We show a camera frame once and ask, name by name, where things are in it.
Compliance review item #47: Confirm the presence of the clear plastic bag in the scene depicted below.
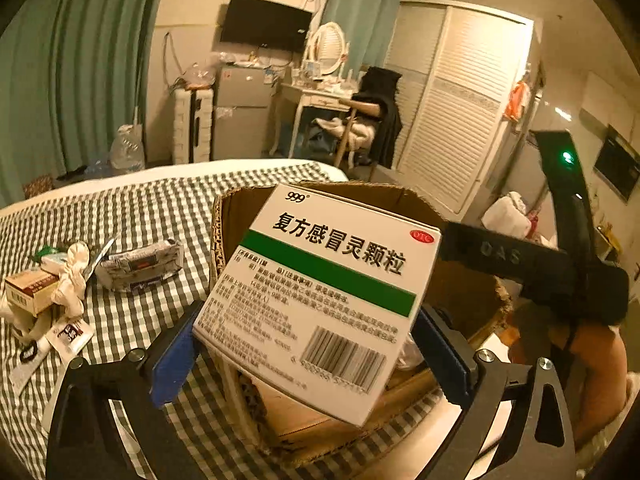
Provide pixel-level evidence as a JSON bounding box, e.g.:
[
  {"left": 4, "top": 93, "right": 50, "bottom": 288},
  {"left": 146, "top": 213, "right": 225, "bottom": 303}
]
[{"left": 177, "top": 59, "right": 219, "bottom": 92}]

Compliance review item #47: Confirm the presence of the woven basket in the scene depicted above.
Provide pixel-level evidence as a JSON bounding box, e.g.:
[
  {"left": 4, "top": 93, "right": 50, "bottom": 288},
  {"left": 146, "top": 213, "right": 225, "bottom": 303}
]
[{"left": 22, "top": 175, "right": 54, "bottom": 197}]

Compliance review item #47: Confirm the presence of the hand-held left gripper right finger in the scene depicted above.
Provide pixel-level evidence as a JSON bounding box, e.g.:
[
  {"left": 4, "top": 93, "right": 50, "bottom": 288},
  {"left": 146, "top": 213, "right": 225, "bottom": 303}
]
[{"left": 412, "top": 305, "right": 577, "bottom": 480}]

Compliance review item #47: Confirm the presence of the small red white box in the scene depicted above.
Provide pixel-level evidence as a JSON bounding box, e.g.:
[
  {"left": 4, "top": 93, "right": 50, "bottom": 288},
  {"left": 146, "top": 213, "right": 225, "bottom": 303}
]
[{"left": 4, "top": 270, "right": 62, "bottom": 317}]

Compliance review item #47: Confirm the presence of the grey white checked bed cover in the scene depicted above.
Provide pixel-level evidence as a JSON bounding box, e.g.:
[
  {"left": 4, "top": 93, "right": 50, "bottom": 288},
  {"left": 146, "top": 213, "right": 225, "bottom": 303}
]
[{"left": 0, "top": 169, "right": 481, "bottom": 480}]

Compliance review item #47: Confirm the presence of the white dressing table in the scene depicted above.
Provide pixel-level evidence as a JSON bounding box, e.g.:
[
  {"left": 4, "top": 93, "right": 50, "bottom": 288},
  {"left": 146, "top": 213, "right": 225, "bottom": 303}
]
[{"left": 270, "top": 81, "right": 359, "bottom": 161}]

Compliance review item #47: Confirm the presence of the white green-striped medicine box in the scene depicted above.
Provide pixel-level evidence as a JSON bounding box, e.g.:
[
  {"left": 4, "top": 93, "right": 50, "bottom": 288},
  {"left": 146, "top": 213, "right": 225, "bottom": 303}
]
[{"left": 191, "top": 183, "right": 443, "bottom": 425}]

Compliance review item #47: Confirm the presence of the large clear water bottle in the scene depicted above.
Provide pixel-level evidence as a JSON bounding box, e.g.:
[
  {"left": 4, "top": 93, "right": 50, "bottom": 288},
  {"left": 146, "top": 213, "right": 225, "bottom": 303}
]
[{"left": 108, "top": 124, "right": 146, "bottom": 171}]

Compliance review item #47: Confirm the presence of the white clothes bundle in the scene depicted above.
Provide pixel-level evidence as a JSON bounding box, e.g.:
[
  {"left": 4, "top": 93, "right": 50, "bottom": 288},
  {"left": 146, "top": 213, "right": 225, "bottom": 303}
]
[{"left": 314, "top": 117, "right": 377, "bottom": 150}]

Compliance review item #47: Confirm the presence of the wall cable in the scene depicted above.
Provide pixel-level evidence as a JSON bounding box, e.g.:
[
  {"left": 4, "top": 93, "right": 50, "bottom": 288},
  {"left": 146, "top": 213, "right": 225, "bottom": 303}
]
[{"left": 164, "top": 32, "right": 184, "bottom": 92}]

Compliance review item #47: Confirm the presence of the white oval vanity mirror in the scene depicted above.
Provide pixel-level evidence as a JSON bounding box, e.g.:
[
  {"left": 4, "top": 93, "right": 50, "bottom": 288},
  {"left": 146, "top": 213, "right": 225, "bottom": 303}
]
[{"left": 304, "top": 22, "right": 349, "bottom": 79}]

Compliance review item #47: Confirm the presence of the silvery flat strip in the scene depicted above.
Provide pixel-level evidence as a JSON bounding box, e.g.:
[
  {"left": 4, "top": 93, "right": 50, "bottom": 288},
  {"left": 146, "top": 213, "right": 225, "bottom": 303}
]
[{"left": 79, "top": 237, "right": 117, "bottom": 282}]

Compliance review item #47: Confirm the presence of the brown cardboard box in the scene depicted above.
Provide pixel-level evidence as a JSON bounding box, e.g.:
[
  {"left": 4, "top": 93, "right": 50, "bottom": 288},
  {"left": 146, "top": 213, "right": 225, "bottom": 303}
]
[{"left": 209, "top": 180, "right": 514, "bottom": 468}]

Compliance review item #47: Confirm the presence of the white cloth pile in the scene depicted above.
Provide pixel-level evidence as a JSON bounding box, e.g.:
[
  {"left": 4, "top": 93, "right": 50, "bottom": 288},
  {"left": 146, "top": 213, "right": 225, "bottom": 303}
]
[{"left": 481, "top": 192, "right": 535, "bottom": 241}]

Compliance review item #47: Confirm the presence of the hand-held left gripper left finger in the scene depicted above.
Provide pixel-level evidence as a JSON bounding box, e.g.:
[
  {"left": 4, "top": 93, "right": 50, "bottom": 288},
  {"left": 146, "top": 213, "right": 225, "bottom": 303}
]
[{"left": 45, "top": 305, "right": 211, "bottom": 480}]

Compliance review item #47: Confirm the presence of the black wall television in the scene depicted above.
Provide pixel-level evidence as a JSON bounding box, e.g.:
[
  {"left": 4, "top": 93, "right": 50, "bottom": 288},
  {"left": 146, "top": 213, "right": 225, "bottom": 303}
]
[{"left": 219, "top": 0, "right": 314, "bottom": 54}]

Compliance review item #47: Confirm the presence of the grey mini fridge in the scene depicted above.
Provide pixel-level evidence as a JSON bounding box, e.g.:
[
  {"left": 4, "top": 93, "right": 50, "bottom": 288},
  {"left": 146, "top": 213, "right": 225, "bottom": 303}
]
[{"left": 212, "top": 66, "right": 277, "bottom": 164}]

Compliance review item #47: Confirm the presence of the long white sachet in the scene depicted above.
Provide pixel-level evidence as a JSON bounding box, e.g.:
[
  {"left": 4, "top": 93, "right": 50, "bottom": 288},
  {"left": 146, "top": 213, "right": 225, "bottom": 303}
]
[{"left": 7, "top": 337, "right": 54, "bottom": 394}]

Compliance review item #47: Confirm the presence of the wooden chair with clothes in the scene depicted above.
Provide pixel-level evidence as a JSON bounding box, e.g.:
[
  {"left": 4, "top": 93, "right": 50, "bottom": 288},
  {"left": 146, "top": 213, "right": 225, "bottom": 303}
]
[{"left": 350, "top": 66, "right": 404, "bottom": 169}]

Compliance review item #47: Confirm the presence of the narrow green curtain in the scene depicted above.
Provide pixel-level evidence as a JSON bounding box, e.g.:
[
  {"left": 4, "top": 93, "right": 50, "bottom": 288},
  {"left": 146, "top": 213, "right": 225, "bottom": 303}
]
[{"left": 320, "top": 0, "right": 409, "bottom": 82}]

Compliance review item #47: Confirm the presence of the white sachet with dark print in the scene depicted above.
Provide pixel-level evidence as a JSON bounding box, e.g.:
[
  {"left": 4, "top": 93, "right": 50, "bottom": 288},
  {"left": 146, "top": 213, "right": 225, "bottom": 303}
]
[{"left": 47, "top": 317, "right": 96, "bottom": 359}]

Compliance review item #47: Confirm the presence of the white louvred wardrobe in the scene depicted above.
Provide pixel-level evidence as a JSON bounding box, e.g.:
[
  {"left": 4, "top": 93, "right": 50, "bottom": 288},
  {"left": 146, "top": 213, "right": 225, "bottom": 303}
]
[{"left": 390, "top": 2, "right": 537, "bottom": 214}]

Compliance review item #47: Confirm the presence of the wide green curtain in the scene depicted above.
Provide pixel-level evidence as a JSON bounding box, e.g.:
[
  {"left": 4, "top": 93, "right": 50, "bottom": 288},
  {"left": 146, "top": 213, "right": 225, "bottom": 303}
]
[{"left": 0, "top": 0, "right": 174, "bottom": 209}]

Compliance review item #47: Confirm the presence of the orange hanging item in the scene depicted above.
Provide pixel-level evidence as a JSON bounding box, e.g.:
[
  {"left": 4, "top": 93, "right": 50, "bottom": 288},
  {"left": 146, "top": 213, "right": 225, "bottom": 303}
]
[{"left": 504, "top": 80, "right": 529, "bottom": 122}]

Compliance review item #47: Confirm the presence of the white suitcase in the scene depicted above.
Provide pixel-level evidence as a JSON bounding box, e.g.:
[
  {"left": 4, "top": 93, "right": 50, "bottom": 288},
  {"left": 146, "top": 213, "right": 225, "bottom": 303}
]
[{"left": 172, "top": 87, "right": 217, "bottom": 165}]

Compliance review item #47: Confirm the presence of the person's right forearm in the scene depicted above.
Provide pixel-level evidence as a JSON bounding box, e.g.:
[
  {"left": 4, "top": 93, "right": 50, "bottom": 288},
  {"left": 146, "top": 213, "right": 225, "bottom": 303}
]
[{"left": 570, "top": 324, "right": 630, "bottom": 453}]

